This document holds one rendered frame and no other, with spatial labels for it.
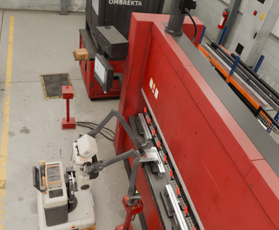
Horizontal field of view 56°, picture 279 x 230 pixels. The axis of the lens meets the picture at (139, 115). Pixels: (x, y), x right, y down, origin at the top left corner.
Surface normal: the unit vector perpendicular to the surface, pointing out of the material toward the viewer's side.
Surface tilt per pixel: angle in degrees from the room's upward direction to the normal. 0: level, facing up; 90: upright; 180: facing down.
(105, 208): 0
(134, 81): 90
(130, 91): 90
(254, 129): 0
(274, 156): 0
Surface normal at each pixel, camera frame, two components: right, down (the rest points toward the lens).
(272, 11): 0.31, 0.65
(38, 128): 0.16, -0.75
